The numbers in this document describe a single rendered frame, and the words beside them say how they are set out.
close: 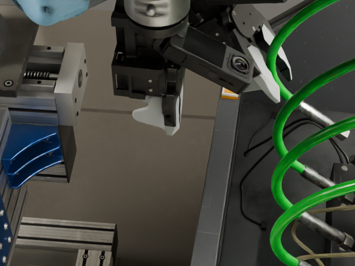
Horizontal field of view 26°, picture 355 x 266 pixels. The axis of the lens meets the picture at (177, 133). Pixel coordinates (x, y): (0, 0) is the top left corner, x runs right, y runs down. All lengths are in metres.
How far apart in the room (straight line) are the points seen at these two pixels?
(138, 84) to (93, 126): 1.73
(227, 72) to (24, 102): 0.61
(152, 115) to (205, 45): 0.13
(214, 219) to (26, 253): 0.96
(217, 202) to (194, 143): 1.33
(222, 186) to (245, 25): 0.34
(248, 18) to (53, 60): 0.51
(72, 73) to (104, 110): 1.29
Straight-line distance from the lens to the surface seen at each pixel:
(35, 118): 1.46
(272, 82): 1.07
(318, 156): 1.51
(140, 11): 0.85
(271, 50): 1.07
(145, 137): 2.62
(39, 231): 2.14
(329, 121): 1.16
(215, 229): 1.24
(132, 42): 0.90
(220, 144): 1.35
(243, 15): 1.07
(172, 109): 0.93
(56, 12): 0.75
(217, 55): 0.91
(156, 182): 2.49
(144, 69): 0.91
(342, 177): 1.30
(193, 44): 0.90
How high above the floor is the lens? 1.98
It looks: 49 degrees down
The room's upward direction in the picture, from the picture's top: straight up
